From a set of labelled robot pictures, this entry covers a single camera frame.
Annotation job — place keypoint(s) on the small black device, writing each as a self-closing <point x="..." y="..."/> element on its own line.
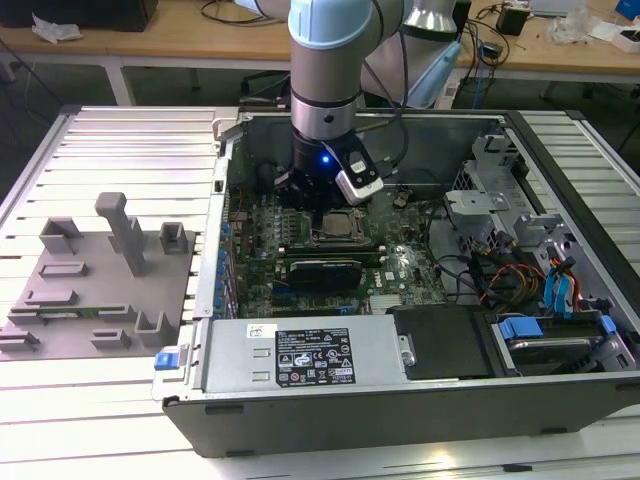
<point x="512" y="20"/>

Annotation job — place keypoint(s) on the black graphics card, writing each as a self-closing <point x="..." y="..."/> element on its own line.
<point x="325" y="272"/>

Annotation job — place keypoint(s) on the black and silver PC case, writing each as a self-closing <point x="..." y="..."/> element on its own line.
<point x="350" y="420"/>

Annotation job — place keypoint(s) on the pale blue teach pendant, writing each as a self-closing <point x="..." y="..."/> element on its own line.
<point x="435" y="75"/>

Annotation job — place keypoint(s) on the grey parts rack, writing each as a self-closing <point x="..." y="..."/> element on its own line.
<point x="100" y="295"/>

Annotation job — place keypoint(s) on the grey power supply with label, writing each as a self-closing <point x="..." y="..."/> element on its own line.
<point x="235" y="360"/>

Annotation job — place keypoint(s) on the blue box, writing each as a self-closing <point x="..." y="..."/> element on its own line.
<point x="629" y="9"/>

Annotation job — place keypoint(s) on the green RAM stick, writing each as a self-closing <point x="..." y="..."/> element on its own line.
<point x="75" y="311"/>

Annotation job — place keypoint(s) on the clear plastic bag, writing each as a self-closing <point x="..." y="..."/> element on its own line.
<point x="575" y="25"/>

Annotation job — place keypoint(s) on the CPU socket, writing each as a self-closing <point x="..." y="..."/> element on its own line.
<point x="316" y="236"/>

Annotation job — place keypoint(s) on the round coin battery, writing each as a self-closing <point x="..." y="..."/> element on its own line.
<point x="400" y="200"/>

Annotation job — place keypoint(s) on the open white box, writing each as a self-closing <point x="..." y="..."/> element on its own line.
<point x="625" y="42"/>

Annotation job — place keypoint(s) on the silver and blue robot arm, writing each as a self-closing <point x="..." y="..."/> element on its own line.
<point x="325" y="85"/>

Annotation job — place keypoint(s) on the green motherboard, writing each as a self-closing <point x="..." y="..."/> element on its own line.
<point x="415" y="230"/>

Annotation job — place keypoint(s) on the black RAM slot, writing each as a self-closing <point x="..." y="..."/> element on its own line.
<point x="330" y="254"/>
<point x="330" y="244"/>

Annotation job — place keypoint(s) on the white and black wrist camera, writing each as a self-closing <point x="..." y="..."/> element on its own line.
<point x="360" y="182"/>

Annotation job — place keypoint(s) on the large black box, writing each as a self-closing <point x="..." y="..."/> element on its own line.
<point x="100" y="12"/>

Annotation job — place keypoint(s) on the crumpled clear plastic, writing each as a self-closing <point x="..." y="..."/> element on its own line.
<point x="55" y="30"/>

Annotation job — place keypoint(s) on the silver metal disk bay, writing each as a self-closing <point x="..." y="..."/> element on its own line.
<point x="475" y="200"/>

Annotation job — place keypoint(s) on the blue case latch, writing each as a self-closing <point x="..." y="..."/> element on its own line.
<point x="166" y="361"/>

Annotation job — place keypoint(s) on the wooden desk with white legs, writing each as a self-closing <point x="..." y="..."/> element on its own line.
<point x="175" y="37"/>
<point x="550" y="55"/>

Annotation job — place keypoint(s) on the silver finned heat sink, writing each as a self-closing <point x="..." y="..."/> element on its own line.
<point x="382" y="302"/>

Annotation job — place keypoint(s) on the black plastic drive cover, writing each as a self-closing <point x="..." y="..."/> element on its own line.
<point x="445" y="340"/>

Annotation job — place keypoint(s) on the hard disk in blue carrier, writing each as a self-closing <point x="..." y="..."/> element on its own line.
<point x="545" y="350"/>

